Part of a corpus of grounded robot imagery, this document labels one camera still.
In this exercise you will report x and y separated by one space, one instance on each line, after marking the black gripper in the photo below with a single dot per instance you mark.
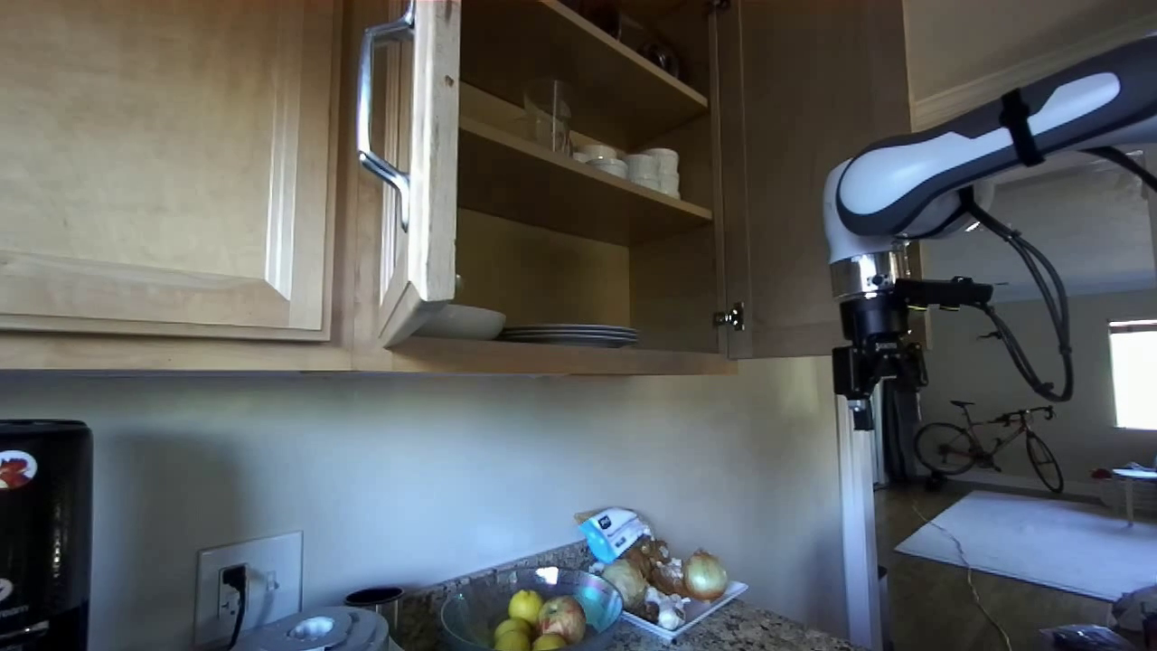
875 348

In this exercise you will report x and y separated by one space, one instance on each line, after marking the wooden cupboard door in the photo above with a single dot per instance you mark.
435 147
155 158
795 95

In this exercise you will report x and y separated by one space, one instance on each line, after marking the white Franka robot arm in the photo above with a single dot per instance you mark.
917 181

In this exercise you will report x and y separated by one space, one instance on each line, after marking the metal door hinge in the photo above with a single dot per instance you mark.
727 317

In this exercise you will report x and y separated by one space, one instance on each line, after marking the wooden cupboard carcass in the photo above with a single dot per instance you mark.
580 193

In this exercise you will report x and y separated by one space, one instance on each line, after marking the black bicycle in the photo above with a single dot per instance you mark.
987 437

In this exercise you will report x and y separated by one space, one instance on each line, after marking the white floor rug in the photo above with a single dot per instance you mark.
1035 544

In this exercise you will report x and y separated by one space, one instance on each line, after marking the yellow onion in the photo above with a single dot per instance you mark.
706 577

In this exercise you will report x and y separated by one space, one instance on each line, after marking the white produce tray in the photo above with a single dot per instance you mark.
706 609

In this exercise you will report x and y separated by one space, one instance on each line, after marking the brown onion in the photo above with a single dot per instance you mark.
653 559

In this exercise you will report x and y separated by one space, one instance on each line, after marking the bright window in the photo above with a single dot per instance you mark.
1132 374

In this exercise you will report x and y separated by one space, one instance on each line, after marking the small white side table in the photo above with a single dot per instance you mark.
1129 474

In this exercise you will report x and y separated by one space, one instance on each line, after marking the white blue food bag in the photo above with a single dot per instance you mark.
617 534

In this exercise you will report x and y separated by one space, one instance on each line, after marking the pale onion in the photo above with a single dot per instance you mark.
625 582

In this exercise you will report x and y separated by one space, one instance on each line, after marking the white cup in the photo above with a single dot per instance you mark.
599 152
656 172

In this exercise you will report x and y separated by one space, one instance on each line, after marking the reddish yellow apple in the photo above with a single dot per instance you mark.
564 618

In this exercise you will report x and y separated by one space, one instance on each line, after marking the yellow green apple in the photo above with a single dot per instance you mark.
546 640
524 606
515 633

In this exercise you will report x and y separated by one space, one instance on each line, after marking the white ceramic bowl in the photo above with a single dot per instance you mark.
459 318

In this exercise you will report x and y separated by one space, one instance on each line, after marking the clear drinking glass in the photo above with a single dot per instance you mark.
546 112

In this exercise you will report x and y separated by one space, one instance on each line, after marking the glass fruit bowl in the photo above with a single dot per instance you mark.
465 618

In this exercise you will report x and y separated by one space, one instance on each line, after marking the white power plug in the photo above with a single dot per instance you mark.
247 597

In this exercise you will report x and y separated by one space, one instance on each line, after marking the black coffee maker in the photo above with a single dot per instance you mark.
42 544

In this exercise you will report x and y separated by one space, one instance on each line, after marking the white wall outlet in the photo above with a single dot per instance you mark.
283 563

